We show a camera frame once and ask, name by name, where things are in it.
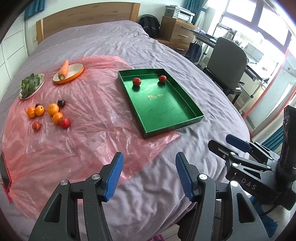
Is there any pink plastic sheet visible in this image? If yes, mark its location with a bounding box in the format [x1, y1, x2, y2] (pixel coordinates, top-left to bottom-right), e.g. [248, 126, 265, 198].
[1, 55, 179, 219]

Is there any grey office chair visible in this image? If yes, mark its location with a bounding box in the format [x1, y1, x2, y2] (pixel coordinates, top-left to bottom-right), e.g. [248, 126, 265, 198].
[203, 37, 248, 104]

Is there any green rectangular tray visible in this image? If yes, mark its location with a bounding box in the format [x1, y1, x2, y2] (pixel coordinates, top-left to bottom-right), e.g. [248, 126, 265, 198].
[118, 68, 204, 139]

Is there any desk by window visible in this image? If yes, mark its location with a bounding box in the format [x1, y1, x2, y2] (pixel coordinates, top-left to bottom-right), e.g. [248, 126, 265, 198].
[193, 31, 269, 83]

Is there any dark plum right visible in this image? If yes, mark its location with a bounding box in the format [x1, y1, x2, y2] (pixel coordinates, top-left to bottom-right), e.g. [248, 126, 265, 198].
[57, 99, 65, 108]

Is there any orange carrot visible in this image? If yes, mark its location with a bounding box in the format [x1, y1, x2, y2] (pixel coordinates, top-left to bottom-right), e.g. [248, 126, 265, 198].
[58, 60, 69, 80]

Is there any dark blue bag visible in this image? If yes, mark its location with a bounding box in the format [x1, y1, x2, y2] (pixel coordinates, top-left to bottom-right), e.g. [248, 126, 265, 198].
[185, 40, 202, 63]

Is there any red cased smartphone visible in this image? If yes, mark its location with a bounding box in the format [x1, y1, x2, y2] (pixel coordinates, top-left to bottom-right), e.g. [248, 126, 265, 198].
[0, 152, 12, 190]

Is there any teal curtain right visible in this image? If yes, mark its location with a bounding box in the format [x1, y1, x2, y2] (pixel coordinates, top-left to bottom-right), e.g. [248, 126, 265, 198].
[184, 0, 207, 25]

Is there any white wardrobe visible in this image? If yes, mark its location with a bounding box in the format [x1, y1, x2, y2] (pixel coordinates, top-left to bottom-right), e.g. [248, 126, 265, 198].
[1, 20, 28, 98]

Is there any wooden headboard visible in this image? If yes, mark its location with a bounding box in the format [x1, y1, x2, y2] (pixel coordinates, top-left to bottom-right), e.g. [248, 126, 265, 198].
[36, 2, 140, 44]

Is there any grey printer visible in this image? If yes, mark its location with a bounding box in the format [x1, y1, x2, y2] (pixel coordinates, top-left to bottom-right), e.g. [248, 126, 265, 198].
[165, 5, 195, 23]

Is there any wooden drawer chest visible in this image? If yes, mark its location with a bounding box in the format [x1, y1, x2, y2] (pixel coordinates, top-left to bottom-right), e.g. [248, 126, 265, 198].
[156, 16, 196, 56]

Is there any large centre orange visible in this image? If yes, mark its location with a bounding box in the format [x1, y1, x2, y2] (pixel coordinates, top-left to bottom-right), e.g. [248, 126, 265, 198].
[47, 103, 59, 117]

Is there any black backpack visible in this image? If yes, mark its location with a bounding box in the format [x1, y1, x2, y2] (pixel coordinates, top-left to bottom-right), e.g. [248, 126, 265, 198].
[138, 14, 160, 38]

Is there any orange rimmed plate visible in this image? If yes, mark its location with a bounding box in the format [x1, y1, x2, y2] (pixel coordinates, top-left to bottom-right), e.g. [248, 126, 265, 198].
[52, 63, 84, 84]

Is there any green bok choy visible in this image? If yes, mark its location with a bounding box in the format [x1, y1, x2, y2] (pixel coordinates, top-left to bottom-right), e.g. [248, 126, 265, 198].
[21, 73, 40, 99]

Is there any teal curtain left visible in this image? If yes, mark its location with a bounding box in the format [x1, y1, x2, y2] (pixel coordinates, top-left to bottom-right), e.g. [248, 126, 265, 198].
[24, 0, 46, 21]

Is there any white plate with greens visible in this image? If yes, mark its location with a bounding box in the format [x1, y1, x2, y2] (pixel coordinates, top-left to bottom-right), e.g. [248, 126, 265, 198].
[19, 73, 45, 100]

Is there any teal curtain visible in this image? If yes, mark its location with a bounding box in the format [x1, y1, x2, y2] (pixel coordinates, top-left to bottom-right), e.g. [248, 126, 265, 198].
[184, 0, 207, 25]
[24, 0, 46, 21]

